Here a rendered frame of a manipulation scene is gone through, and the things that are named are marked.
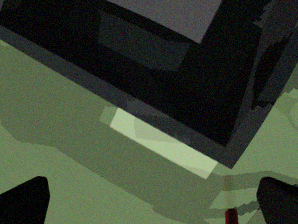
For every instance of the grey flat plate with hole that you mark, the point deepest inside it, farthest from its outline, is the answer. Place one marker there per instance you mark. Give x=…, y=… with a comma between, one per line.
x=191, y=18

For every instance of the dark red peg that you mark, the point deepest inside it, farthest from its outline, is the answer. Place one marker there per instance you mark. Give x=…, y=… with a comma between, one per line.
x=231, y=216

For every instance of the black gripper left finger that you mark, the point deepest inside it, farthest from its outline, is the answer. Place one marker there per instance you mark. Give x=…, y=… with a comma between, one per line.
x=25, y=204

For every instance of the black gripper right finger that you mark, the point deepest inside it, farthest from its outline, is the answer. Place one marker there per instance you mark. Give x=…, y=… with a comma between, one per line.
x=278, y=201

